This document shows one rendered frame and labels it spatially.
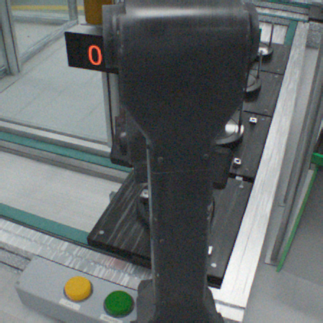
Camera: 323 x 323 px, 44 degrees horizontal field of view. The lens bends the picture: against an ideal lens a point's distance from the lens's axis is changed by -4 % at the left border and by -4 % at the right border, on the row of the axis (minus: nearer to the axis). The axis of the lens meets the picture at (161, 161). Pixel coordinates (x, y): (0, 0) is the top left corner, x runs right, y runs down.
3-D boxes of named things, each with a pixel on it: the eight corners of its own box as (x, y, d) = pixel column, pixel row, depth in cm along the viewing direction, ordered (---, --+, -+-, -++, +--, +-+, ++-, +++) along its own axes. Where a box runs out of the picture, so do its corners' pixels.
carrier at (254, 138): (253, 185, 83) (262, 135, 75) (143, 159, 90) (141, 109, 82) (270, 123, 101) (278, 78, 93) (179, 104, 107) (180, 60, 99)
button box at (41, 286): (133, 349, 61) (130, 330, 57) (21, 304, 67) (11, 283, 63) (149, 313, 66) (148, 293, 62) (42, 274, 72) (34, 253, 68)
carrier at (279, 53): (282, 80, 119) (289, 41, 111) (205, 65, 125) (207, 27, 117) (290, 50, 136) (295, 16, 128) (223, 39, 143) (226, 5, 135)
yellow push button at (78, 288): (84, 306, 61) (82, 300, 60) (62, 298, 62) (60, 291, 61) (96, 287, 64) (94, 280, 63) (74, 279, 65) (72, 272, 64)
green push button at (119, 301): (125, 322, 59) (125, 315, 58) (102, 313, 60) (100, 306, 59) (136, 301, 62) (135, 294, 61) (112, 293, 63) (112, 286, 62)
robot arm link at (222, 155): (218, 188, 54) (228, 143, 54) (91, 158, 59) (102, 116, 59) (225, 190, 62) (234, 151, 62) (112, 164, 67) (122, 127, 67)
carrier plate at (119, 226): (220, 285, 64) (222, 277, 63) (87, 244, 71) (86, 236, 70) (251, 190, 82) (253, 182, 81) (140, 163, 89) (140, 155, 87)
